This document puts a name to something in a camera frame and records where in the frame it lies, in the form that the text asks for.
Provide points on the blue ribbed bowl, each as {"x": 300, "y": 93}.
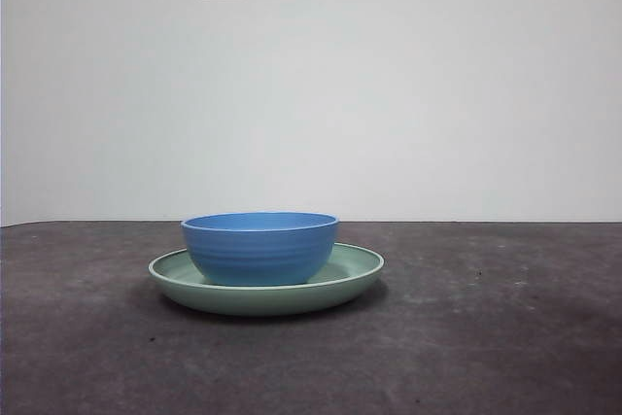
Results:
{"x": 257, "y": 250}

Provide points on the green plate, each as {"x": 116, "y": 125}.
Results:
{"x": 272, "y": 300}

